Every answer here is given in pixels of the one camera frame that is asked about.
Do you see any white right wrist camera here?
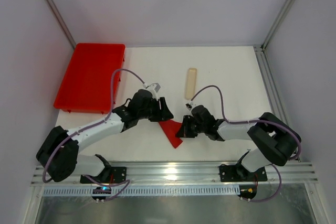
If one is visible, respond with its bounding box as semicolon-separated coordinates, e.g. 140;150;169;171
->
186;101;196;111

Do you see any aluminium right side rail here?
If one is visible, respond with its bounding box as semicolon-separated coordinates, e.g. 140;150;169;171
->
254;45;290;125

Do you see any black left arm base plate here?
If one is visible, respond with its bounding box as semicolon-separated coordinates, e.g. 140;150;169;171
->
91;166;127;184

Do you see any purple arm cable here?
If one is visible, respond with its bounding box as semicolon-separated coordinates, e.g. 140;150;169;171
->
42;68;146;214
186;85;302;202

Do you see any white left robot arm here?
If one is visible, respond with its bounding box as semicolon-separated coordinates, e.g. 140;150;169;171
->
36;89;173;184

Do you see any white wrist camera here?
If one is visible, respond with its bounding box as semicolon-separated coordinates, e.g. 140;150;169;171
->
186;101;196;111
143;83;161;100

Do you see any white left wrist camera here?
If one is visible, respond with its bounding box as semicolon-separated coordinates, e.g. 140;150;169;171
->
143;83;161;100

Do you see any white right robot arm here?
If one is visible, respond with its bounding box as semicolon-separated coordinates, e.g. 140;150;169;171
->
175;105;301;182

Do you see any right black controller board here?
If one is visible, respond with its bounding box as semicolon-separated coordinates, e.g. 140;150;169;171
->
238;185;257;200

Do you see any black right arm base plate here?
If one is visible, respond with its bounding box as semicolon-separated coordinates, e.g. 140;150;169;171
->
218;164;268;182

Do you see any aluminium rail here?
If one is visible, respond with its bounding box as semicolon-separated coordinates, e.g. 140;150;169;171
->
30;160;320;187
254;45;290;125

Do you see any left black controller board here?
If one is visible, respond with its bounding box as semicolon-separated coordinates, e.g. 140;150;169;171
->
91;186;112;202

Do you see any aluminium corner post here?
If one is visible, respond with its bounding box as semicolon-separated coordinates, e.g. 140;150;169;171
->
45;0;76;49
261;0;296;51

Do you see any beige utensil holder tray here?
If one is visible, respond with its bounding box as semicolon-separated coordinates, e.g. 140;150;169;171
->
184;68;197;100

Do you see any white slotted cable duct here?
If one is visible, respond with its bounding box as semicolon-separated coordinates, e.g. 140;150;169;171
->
43;184;239;197

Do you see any red plastic tray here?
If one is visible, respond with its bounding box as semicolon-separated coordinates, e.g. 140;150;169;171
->
54;43;125;114

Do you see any left aluminium corner post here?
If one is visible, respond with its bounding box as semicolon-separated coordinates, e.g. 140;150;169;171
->
45;0;76;49

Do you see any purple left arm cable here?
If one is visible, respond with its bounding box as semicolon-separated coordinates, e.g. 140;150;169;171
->
42;68;146;214

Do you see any right aluminium corner post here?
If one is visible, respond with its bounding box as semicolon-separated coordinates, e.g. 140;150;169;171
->
261;0;296;51

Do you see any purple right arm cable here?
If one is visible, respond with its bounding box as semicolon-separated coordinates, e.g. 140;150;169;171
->
186;85;302;202

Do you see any aluminium front rail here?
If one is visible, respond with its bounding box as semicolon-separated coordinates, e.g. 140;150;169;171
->
30;160;320;187

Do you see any black controller board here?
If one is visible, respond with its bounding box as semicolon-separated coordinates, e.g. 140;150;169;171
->
238;185;257;200
91;186;112;202

